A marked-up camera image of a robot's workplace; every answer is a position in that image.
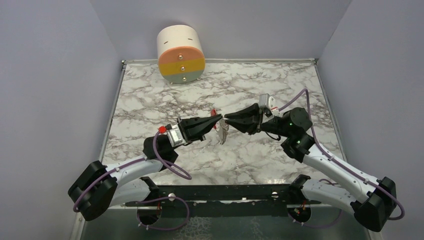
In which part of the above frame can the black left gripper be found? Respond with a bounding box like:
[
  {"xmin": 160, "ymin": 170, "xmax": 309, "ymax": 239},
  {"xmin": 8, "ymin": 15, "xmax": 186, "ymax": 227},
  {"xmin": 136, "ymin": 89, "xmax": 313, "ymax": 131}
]
[{"xmin": 170, "ymin": 114, "xmax": 223, "ymax": 152}]

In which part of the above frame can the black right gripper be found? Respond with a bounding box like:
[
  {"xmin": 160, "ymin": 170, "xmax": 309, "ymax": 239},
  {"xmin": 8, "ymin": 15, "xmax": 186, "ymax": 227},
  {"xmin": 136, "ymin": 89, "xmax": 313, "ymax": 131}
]
[{"xmin": 223, "ymin": 102, "xmax": 292, "ymax": 138}]

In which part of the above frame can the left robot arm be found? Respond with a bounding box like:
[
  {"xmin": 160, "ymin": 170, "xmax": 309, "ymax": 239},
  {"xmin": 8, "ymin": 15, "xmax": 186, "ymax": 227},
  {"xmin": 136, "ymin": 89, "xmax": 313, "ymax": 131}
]
[{"xmin": 67, "ymin": 114, "xmax": 223, "ymax": 221}]

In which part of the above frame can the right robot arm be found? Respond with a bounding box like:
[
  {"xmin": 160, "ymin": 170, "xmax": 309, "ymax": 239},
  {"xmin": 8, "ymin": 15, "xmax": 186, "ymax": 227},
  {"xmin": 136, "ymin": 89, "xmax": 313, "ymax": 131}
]
[{"xmin": 224, "ymin": 103, "xmax": 399, "ymax": 232}]

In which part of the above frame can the striped cylindrical drawer cabinet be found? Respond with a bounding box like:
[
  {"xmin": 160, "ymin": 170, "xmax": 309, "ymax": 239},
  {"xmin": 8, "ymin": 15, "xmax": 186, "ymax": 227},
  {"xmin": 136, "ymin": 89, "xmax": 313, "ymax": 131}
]
[{"xmin": 156, "ymin": 24, "xmax": 206, "ymax": 85}]

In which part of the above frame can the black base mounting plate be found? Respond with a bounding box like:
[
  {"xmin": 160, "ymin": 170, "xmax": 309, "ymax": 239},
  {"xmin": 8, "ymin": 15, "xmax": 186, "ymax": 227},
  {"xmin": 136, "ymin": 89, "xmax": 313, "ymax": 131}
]
[{"xmin": 91, "ymin": 177, "xmax": 357, "ymax": 218}]

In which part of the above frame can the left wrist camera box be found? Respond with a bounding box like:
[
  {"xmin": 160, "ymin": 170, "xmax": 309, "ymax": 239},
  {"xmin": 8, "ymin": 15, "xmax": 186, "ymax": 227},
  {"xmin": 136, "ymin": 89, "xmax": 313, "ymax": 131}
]
[{"xmin": 158, "ymin": 124, "xmax": 187, "ymax": 147}]

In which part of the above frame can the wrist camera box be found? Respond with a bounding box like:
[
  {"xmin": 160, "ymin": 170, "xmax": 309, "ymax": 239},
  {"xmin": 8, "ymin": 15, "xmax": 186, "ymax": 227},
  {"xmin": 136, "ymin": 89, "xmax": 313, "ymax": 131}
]
[
  {"xmin": 158, "ymin": 124, "xmax": 187, "ymax": 147},
  {"xmin": 258, "ymin": 93, "xmax": 280, "ymax": 118}
]

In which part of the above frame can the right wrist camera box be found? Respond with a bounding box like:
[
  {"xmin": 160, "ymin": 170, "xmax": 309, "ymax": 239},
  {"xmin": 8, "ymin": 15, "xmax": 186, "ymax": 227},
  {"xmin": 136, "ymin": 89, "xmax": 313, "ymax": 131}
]
[{"xmin": 258, "ymin": 93, "xmax": 280, "ymax": 118}]

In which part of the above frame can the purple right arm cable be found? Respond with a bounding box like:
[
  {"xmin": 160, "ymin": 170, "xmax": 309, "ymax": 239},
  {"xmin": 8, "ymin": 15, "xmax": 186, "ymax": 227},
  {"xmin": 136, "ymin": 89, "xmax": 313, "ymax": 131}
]
[{"xmin": 276, "ymin": 88, "xmax": 406, "ymax": 229}]

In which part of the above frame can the aluminium frame rail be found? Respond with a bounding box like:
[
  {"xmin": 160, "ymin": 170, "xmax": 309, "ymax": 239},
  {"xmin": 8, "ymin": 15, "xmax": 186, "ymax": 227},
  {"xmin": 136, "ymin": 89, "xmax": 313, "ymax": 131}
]
[{"xmin": 78, "ymin": 184, "xmax": 373, "ymax": 210}]

